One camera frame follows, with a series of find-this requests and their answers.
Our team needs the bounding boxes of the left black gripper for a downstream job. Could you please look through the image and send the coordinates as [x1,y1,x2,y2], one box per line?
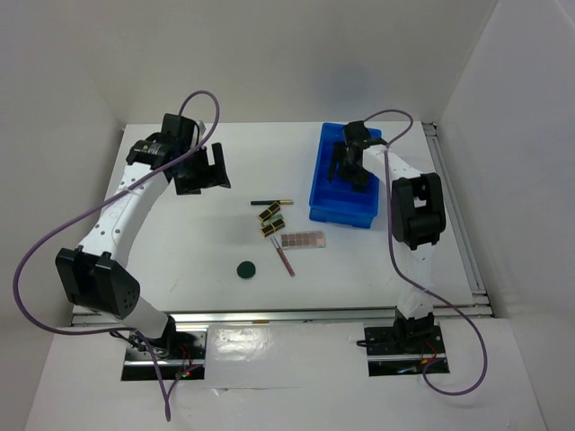
[173,142,230,196]

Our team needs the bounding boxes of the dark green mascara tube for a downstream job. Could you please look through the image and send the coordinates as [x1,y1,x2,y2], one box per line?
[250,199,294,206]

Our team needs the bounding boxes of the red lip gloss tube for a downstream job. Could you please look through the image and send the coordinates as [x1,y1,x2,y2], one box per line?
[270,237,296,277]

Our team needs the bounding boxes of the green round compact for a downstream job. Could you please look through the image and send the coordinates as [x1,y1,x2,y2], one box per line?
[236,260,256,280]

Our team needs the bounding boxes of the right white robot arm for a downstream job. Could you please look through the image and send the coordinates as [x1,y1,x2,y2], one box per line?
[328,121,447,353]

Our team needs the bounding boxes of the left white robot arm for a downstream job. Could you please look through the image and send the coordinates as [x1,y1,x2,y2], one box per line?
[55,114,231,358]

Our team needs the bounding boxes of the blue plastic organizer bin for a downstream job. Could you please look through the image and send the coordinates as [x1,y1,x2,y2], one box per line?
[309,122,380,229]

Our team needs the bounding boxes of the upper black gold lipstick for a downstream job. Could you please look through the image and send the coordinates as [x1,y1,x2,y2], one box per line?
[259,201,281,222]

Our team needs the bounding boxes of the black gold lipstick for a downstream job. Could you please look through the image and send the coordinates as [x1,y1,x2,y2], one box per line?
[259,201,281,222]
[261,219,286,238]

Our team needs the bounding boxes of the green lip balm tube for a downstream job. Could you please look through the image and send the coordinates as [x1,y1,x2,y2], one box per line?
[261,215,284,227]

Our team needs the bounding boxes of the lower black gold lipstick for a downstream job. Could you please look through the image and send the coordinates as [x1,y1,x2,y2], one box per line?
[261,219,286,238]

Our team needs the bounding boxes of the eyeshadow palette clear case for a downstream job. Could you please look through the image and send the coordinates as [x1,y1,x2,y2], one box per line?
[280,231,326,250]

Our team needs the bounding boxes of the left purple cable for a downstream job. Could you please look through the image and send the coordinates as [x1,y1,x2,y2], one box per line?
[13,89,222,423]

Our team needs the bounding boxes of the right side aluminium rail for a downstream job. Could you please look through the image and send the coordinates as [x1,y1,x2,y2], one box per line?
[421,123,492,314]

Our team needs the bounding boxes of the aluminium rail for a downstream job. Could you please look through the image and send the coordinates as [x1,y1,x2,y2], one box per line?
[421,123,492,314]
[71,304,493,327]

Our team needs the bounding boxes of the front aluminium rail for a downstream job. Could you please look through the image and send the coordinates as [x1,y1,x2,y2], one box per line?
[71,304,493,327]

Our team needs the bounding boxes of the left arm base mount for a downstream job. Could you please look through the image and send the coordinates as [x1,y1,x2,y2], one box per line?
[121,328,208,382]

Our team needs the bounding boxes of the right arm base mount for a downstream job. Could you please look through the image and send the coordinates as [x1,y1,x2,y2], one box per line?
[356,317,450,377]

